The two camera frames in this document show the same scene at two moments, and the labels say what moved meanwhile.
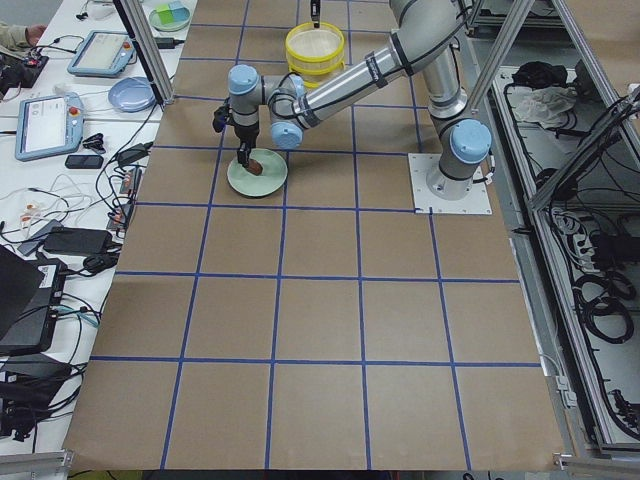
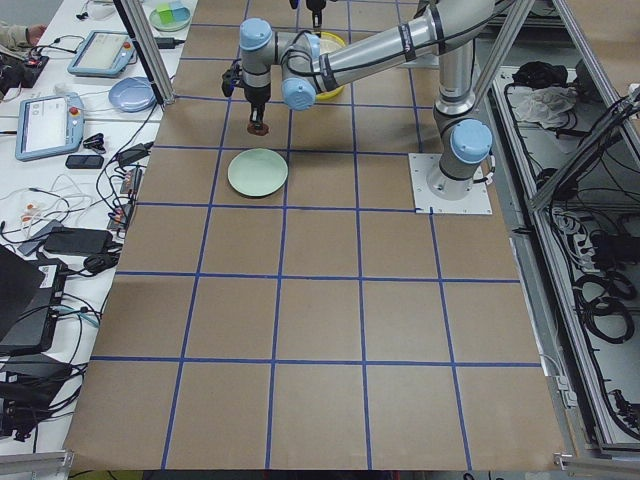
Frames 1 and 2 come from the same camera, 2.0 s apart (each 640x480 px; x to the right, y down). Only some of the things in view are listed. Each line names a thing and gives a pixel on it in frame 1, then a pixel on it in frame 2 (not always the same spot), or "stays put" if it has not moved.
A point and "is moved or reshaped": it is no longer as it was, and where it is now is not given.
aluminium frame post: (149, 48) stays put
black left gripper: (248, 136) -> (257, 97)
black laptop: (30, 291) stays put
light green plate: (273, 177) stays put
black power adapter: (77, 241) stays put
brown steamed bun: (254, 167) is moved or reshaped
